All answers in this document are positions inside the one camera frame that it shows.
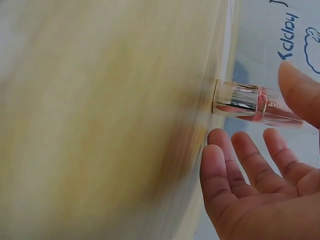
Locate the person's right hand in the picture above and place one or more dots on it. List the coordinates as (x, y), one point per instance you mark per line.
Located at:
(270, 215)

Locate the person's right thumb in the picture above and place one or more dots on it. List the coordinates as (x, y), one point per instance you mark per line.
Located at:
(298, 92)

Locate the clear pink cosmetic bottle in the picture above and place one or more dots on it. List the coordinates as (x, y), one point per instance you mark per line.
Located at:
(240, 101)

